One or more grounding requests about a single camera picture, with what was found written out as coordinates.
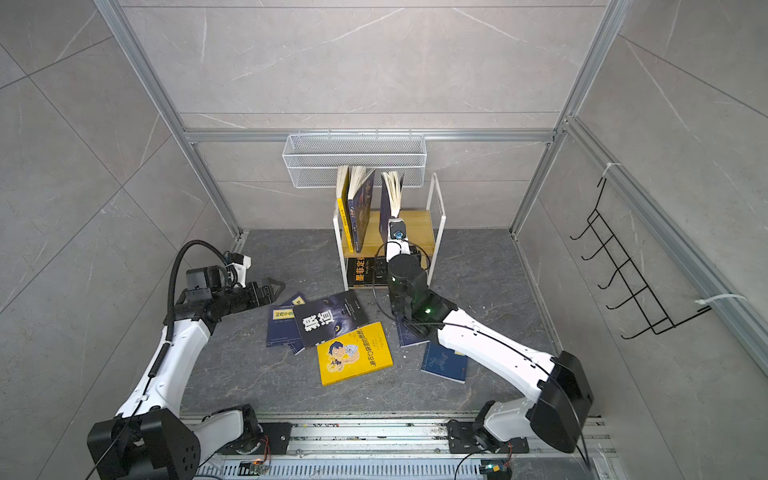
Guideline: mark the navy book yellow label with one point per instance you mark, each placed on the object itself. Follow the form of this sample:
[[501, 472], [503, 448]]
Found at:
[[406, 337]]

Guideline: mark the wooden two-tier shelf rack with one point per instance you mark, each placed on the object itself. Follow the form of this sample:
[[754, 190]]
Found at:
[[424, 228]]

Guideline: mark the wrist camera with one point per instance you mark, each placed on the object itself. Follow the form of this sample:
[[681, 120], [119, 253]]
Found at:
[[397, 242], [238, 265]]

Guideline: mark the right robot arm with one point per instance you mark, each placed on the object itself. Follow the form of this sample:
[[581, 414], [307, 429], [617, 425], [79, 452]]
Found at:
[[557, 397]]

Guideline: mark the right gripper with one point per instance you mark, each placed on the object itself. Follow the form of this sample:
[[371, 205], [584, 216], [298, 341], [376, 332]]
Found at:
[[388, 266]]

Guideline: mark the white wire mesh basket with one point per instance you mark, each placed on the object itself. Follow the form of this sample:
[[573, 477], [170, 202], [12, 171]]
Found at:
[[312, 159]]

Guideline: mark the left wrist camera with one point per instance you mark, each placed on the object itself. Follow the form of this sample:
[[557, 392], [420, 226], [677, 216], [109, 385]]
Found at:
[[238, 265]]

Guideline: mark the black book lower shelf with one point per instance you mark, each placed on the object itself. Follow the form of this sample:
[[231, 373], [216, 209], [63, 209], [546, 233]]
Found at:
[[366, 272]]

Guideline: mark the black book white characters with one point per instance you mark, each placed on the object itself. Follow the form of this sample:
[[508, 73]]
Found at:
[[325, 319]]

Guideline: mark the blue book yellow label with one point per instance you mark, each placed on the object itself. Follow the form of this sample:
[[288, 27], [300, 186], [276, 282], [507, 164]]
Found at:
[[445, 363]]

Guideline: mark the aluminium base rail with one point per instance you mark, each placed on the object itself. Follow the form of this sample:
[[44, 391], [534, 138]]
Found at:
[[407, 445]]

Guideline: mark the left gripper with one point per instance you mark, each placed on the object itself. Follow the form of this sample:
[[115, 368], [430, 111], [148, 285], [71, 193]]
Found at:
[[266, 299]]

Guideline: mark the dark blue book left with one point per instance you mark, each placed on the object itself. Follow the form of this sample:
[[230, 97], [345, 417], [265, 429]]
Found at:
[[282, 329]]

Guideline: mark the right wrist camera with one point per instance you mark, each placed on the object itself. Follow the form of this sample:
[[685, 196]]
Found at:
[[397, 242]]

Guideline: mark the black wall hook rack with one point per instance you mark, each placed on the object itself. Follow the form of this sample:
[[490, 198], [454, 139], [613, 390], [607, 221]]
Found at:
[[627, 272]]

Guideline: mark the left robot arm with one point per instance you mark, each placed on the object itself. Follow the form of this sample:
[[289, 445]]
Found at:
[[146, 439]]

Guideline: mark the yellow cartoon book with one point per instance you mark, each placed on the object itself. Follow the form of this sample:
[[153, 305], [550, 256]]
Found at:
[[360, 352]]

